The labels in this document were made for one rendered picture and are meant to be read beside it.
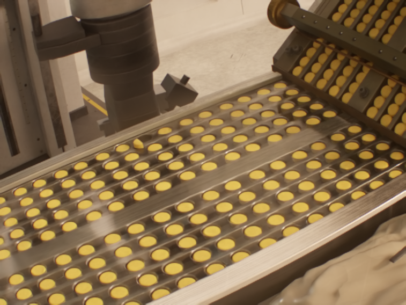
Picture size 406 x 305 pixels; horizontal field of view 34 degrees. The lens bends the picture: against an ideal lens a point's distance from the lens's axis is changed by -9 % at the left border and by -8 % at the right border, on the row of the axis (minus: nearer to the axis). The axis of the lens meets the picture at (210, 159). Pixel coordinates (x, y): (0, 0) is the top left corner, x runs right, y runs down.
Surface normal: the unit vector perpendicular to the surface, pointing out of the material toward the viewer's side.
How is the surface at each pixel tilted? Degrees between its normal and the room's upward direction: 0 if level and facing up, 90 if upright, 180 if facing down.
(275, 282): 90
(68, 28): 0
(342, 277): 16
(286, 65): 38
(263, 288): 90
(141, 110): 70
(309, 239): 0
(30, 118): 90
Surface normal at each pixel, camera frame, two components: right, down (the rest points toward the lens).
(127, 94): 0.39, 0.61
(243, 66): -0.12, -0.84
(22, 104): 0.57, 0.38
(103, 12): -0.15, 0.54
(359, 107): -0.62, -0.44
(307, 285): -0.18, -0.69
